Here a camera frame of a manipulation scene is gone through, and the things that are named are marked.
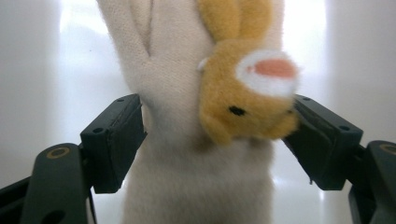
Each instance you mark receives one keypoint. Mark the white plastic bin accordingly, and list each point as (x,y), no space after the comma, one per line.
(31,93)

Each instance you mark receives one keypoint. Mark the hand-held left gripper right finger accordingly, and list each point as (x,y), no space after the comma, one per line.
(323,140)

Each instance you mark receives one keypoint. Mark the cream glove with rabbit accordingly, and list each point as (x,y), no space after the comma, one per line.
(180,93)

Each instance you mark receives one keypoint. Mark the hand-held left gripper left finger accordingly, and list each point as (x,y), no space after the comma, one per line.
(115,140)

